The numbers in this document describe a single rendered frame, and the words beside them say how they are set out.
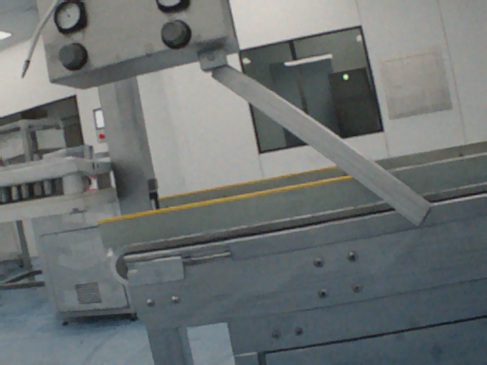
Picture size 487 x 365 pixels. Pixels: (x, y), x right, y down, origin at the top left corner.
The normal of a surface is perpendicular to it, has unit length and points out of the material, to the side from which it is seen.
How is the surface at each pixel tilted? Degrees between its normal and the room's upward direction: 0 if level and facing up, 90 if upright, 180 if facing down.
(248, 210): 90
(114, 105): 90
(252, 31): 90
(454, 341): 90
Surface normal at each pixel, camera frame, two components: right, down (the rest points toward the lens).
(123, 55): -0.20, 0.09
